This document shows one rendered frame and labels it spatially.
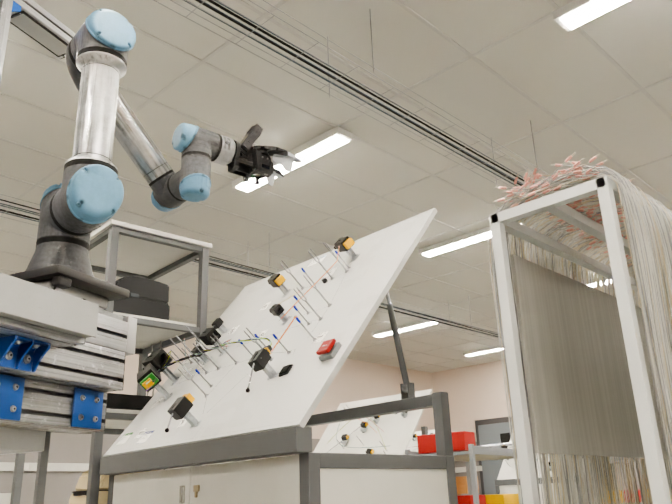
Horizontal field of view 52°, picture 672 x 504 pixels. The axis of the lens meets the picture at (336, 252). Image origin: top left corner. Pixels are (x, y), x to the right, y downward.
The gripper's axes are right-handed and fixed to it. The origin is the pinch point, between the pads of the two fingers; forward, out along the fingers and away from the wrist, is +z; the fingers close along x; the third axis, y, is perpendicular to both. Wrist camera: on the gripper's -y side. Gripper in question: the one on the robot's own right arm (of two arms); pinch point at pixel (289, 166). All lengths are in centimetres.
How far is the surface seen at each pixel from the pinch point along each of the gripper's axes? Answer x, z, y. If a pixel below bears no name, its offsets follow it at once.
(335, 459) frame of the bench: -17, 19, 78
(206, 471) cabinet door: -66, 8, 72
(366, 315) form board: -12, 34, 36
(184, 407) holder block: -71, 4, 51
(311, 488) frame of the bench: -17, 10, 85
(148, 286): -135, 23, -22
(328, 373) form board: -15, 18, 55
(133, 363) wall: -792, 318, -221
